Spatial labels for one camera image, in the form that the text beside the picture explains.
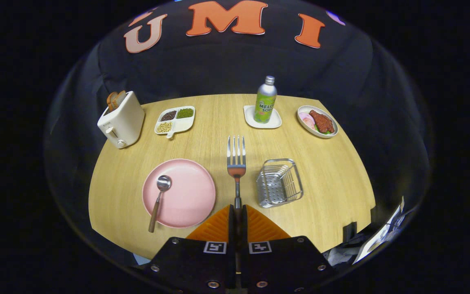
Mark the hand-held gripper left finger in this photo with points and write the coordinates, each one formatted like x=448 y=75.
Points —
x=194 y=265

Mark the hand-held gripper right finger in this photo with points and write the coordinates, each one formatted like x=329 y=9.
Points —
x=280 y=265

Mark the pale crumpled sheet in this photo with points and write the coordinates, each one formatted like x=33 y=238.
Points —
x=341 y=255

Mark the pink round plate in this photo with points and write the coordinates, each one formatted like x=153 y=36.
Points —
x=190 y=192

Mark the white paper sheet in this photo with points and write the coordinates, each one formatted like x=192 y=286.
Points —
x=380 y=237

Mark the white oval food plate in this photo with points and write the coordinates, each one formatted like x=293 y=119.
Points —
x=305 y=126

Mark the pile of yellow soybeans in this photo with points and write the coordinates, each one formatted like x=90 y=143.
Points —
x=164 y=127

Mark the white divided dish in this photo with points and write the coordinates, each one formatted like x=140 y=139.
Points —
x=184 y=124

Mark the white square coaster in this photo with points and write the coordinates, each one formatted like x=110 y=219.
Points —
x=275 y=122

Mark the pink ham slices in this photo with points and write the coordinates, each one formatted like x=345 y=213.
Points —
x=306 y=119

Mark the red-brown meat piece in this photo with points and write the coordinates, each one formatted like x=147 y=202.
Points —
x=322 y=121

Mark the pile of dark beans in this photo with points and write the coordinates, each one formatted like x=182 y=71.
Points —
x=168 y=115

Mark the pile of green beans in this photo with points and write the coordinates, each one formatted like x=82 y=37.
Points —
x=185 y=113

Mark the white toaster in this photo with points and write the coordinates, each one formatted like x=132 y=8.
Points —
x=125 y=118

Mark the green soda bottle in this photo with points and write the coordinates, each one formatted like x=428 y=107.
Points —
x=265 y=102

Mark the brown toast slice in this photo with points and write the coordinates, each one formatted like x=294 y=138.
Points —
x=120 y=98
x=110 y=102

